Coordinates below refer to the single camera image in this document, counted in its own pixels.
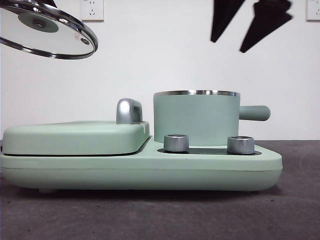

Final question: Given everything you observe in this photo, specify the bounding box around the glass lid with green knob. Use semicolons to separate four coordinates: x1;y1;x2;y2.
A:
0;0;99;61

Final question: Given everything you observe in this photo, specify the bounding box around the silver control knob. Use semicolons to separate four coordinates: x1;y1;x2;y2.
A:
226;136;255;155
163;134;190;153

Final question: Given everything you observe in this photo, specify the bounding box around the mint green griddle cover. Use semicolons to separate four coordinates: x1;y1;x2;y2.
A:
1;120;151;157

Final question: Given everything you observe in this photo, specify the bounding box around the mint green breakfast machine base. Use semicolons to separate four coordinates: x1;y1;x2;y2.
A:
0;134;284;195

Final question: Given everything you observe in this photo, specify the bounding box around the white wall socket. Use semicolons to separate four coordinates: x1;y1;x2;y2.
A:
306;0;320;22
80;0;105;23

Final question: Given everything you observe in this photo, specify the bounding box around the mint green pot with handle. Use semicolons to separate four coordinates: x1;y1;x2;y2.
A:
152;89;272;147

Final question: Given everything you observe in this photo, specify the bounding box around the silver griddle cover handle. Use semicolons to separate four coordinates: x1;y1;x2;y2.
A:
115;98;144;125

